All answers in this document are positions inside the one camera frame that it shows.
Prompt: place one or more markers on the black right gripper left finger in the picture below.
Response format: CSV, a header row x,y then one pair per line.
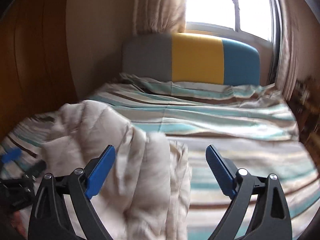
x,y
49,217

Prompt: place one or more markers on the beige puffer jacket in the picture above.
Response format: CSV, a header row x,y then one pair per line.
x,y
146,194

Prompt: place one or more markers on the striped bed cover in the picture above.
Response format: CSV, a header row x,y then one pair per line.
x,y
251,125

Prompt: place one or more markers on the orange wooden wardrobe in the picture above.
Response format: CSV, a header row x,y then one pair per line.
x,y
35,72

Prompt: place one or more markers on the cluttered wooden side table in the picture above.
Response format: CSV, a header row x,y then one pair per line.
x,y
304,103

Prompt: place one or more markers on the grey yellow blue headboard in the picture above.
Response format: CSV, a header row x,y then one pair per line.
x,y
192,58

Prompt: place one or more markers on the beige patterned curtain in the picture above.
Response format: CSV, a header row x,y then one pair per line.
x,y
159,16

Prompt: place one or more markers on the window frame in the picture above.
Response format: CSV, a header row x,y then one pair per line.
x,y
254,22

